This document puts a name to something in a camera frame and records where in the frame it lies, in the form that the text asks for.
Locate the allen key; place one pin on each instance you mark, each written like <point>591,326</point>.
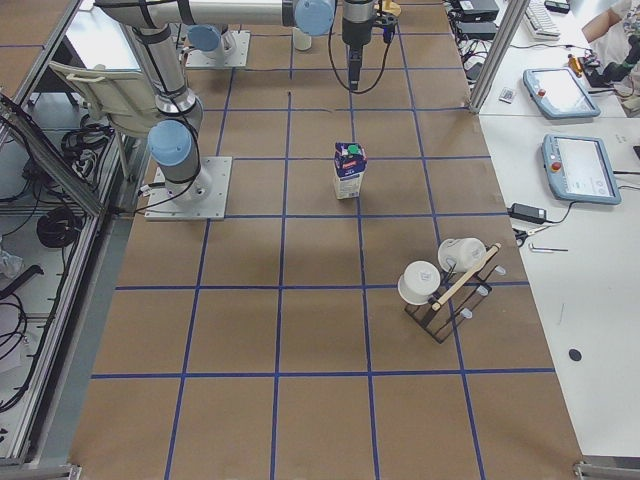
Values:
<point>537,249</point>

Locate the black power adapter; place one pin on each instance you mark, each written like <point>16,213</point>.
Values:
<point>527,213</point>

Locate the lower teach pendant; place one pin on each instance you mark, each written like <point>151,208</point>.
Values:
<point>578,169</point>

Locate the grey office chair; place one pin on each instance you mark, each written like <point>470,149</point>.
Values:
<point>124,97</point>

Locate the blue white milk carton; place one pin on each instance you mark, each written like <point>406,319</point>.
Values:
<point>350,162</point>

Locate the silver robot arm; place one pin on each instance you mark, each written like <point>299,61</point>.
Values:
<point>211,38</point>
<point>146,24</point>

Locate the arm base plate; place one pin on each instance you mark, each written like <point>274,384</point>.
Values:
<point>195,59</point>
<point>205,199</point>

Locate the aluminium frame post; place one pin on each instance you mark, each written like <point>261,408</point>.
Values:
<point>509,24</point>

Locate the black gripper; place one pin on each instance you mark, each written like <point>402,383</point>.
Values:
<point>355,33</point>

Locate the teach pendant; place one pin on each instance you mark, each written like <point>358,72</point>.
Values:
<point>578,169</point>
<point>559,94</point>

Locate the white mug on rack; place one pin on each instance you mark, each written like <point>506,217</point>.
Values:
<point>460,255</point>
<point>418,282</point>

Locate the white keyboard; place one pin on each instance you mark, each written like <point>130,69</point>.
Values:
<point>539,23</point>

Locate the upper teach pendant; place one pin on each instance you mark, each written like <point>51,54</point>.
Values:
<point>559,94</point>

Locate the white cup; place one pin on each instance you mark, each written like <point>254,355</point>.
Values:
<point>301,41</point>

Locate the black wire mug rack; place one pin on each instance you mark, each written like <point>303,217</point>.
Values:
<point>457,297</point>

